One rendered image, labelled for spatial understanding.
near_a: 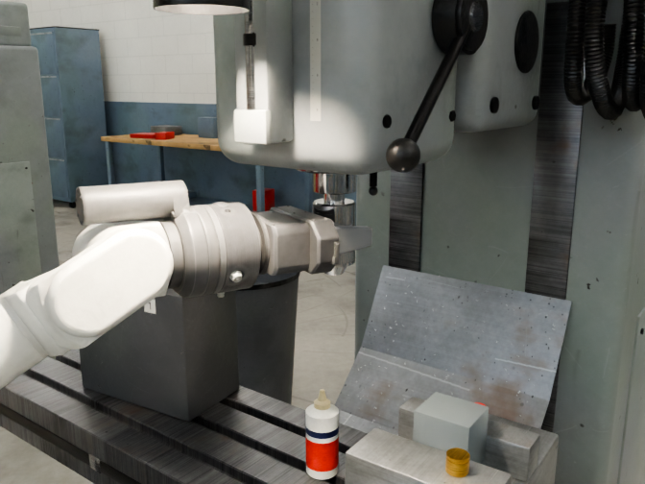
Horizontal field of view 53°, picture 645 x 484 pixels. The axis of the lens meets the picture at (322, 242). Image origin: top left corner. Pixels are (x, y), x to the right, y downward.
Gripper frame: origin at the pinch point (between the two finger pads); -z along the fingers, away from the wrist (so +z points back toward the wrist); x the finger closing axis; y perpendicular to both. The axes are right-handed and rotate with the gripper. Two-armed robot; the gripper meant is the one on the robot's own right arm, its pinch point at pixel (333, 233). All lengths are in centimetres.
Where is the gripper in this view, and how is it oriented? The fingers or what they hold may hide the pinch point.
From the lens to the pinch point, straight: 71.0
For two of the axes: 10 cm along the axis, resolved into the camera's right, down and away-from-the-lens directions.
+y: -0.1, 9.7, 2.3
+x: -5.2, -2.0, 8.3
